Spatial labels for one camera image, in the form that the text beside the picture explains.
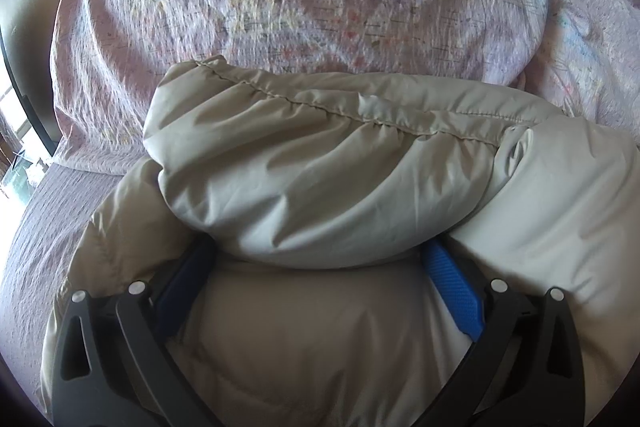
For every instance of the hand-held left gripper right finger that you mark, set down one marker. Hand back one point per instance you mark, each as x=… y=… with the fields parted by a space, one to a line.
x=452 y=287

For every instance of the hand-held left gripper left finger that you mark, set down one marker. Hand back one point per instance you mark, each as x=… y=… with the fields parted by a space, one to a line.
x=190 y=269

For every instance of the beige puffer jacket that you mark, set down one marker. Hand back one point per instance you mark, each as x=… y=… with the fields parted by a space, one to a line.
x=325 y=182

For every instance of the bed with lavender sheet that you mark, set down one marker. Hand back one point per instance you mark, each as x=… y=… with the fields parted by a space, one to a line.
x=45 y=232

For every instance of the black television screen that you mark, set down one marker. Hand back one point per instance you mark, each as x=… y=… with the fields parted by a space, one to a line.
x=27 y=107

